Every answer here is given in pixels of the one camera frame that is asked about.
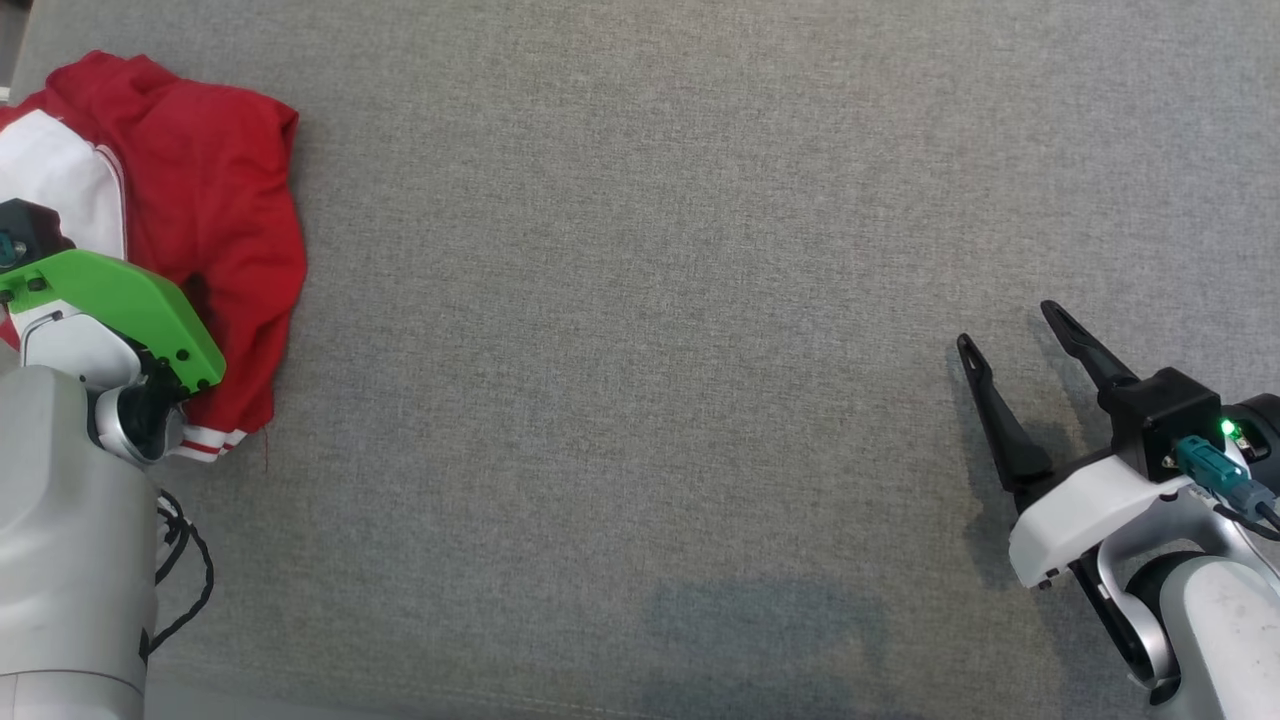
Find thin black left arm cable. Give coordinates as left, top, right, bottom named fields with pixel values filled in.
left=140, top=488, right=217, bottom=663

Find teal cable connector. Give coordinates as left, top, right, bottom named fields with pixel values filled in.
left=1174, top=434, right=1278, bottom=517

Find red Bulls basketball shorts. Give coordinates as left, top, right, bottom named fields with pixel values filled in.
left=0, top=51, right=309, bottom=464

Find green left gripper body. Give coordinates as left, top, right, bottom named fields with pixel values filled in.
left=0, top=250, right=227, bottom=394

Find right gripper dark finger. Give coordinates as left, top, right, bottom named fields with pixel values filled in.
left=957, top=334, right=1055, bottom=494
left=1040, top=300, right=1142, bottom=394

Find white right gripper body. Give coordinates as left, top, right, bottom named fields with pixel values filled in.
left=1008, top=454, right=1202, bottom=590

